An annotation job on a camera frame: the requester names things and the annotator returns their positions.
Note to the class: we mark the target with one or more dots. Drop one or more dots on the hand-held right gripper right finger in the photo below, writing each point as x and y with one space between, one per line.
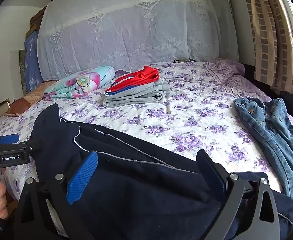
211 171

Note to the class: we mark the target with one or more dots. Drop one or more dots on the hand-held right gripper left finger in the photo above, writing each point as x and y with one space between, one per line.
82 180

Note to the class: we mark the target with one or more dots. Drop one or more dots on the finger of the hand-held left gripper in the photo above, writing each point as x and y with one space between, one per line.
16 148
9 139

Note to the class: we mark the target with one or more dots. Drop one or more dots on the navy blue pants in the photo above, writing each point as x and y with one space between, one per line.
141 185

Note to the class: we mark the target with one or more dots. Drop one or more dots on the folded grey pants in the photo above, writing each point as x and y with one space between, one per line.
139 93

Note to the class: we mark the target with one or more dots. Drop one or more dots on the person's left hand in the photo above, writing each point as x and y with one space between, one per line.
1 202

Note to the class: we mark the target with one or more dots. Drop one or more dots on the brown pillow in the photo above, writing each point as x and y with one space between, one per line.
24 102

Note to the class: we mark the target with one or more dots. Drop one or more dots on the purple floral bed sheet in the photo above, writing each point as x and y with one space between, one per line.
186 110

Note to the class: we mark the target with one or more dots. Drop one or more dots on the green picture panel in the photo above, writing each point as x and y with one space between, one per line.
20 70

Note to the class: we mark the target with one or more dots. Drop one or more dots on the blue denim jeans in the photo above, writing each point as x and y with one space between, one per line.
274 135

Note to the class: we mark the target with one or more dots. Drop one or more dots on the blue patterned cloth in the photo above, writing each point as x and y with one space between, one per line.
32 62

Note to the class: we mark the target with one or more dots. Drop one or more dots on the folded floral quilt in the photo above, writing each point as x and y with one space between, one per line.
81 82

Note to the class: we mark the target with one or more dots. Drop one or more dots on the lilac floral cloth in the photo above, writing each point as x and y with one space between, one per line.
226 68

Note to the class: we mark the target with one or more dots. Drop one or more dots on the dark furniture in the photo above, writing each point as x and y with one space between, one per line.
251 72

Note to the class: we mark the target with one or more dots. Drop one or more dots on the folded red garment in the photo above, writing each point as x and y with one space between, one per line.
136 78

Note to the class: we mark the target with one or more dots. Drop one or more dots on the beige checked curtain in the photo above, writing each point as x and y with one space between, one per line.
266 35

